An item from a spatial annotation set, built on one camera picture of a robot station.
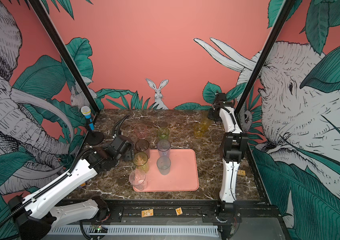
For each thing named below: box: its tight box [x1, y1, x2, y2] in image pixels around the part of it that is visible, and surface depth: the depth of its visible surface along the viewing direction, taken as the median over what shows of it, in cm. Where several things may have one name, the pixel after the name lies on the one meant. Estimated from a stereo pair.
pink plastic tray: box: [133, 149, 200, 192], surface depth 89 cm
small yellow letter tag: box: [175, 206, 184, 216], surface depth 76 cm
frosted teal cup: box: [156, 156, 172, 176], surface depth 90 cm
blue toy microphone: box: [81, 105, 95, 131], surface depth 90 cm
